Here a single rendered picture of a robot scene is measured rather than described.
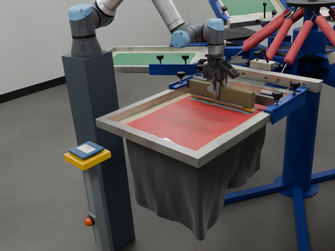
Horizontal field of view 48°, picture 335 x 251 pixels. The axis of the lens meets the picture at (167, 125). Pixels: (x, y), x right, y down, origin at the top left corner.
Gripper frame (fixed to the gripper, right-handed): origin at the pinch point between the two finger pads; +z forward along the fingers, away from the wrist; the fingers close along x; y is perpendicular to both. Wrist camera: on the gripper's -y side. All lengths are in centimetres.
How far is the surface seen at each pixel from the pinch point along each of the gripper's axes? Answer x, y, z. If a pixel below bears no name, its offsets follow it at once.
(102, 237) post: 69, 12, 45
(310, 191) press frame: -92, -10, 99
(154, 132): 40.4, 4.2, 4.8
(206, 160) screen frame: 47, -28, 4
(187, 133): 32.7, -7.3, 4.9
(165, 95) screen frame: 10.9, 26.1, 1.3
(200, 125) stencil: 23.5, -6.7, 4.9
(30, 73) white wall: -88, 382, 67
